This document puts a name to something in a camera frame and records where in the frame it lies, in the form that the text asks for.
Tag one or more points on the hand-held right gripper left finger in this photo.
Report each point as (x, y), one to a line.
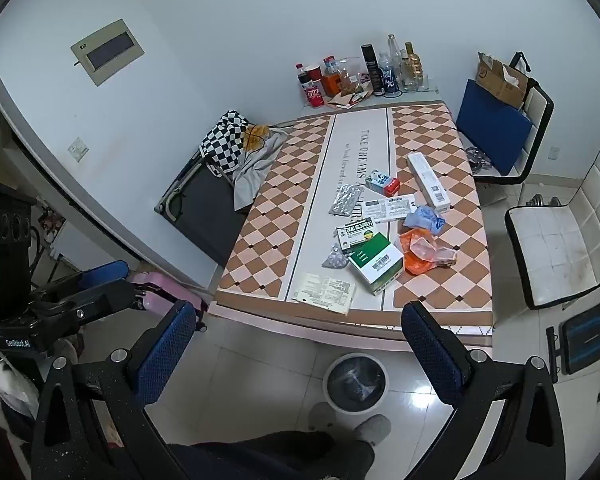
(167, 347)

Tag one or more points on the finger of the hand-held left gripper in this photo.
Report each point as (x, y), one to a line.
(105, 302)
(102, 272)

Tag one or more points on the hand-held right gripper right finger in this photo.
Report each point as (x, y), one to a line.
(430, 355)

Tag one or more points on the round white trash bin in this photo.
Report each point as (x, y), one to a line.
(355, 382)

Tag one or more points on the orange plastic bag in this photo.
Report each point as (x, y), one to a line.
(415, 260)

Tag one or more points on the large green white box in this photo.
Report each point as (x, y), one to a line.
(377, 265)

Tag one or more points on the cream paper leaflet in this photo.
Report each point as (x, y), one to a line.
(325, 292)

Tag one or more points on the small silver blister pack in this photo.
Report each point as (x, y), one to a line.
(336, 260)

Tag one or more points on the blue plastic wrapper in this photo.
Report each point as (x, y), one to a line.
(424, 219)

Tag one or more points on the small green white medicine box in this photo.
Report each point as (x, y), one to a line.
(355, 235)

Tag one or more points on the long white box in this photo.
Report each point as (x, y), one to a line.
(427, 180)

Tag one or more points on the pink suitcase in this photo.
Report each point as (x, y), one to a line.
(152, 292)

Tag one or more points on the grey fluffy slipper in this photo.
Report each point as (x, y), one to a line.
(372, 428)
(325, 416)

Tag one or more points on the black folding cot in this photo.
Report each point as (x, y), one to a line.
(200, 210)

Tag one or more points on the person's dark trouser leg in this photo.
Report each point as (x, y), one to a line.
(260, 457)

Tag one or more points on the white printed paper leaflet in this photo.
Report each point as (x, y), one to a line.
(390, 207)

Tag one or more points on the black blue mat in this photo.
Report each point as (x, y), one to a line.
(587, 335)

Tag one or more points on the white padded chair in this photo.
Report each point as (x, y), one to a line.
(555, 250)

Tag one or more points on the black white checkered cloth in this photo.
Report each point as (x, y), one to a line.
(225, 142)

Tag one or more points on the small blue red carton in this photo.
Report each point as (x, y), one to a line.
(382, 182)

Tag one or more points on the dumbbells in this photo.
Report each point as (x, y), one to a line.
(540, 201)

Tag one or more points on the checkered tablecloth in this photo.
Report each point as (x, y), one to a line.
(290, 170)

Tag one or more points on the blue board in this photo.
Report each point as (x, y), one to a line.
(495, 132)

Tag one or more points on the white side shelf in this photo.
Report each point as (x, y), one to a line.
(415, 97)

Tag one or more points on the brown paper pieces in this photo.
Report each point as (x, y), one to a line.
(342, 98)

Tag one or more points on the cola bottle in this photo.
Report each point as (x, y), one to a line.
(301, 79)

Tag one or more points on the red cola can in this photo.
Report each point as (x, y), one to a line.
(314, 92)

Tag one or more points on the clear bottle blue label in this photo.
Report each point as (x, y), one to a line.
(388, 74)

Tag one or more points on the cardboard box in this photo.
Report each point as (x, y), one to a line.
(502, 80)

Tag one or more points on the black spray can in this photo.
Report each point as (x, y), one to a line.
(372, 72)

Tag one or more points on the gold glass bottle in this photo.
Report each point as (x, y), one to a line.
(411, 66)

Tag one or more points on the orange bottle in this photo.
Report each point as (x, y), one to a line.
(331, 77)

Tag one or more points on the tall clear glass bottle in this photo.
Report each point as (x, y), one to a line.
(393, 46)

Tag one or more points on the white wall socket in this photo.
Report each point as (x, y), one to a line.
(78, 149)

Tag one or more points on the beige wall electrical panel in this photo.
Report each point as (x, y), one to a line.
(107, 52)

